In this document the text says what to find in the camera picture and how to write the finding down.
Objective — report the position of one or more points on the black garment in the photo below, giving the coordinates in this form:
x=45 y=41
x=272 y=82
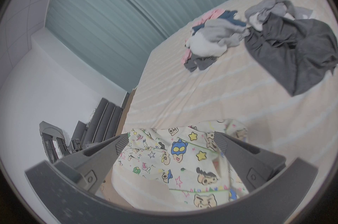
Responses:
x=295 y=51

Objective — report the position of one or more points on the grey garment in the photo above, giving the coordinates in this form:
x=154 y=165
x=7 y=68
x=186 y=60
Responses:
x=274 y=10

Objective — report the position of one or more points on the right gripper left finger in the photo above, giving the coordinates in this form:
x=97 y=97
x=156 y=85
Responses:
x=87 y=164

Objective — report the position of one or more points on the black sofa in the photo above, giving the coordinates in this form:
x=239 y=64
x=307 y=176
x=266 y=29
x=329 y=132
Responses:
x=103 y=122

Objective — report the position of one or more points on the pile of clothes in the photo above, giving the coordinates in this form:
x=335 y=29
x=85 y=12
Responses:
x=211 y=38

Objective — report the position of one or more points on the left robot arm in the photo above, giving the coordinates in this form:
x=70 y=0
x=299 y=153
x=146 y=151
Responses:
x=51 y=141

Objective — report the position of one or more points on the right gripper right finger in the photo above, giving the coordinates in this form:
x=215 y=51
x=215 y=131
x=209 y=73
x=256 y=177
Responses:
x=253 y=164

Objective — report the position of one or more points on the white printed pyjama top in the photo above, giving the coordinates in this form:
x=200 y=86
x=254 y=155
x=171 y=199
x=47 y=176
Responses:
x=184 y=159

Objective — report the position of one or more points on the bed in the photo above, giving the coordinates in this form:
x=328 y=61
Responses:
x=237 y=90

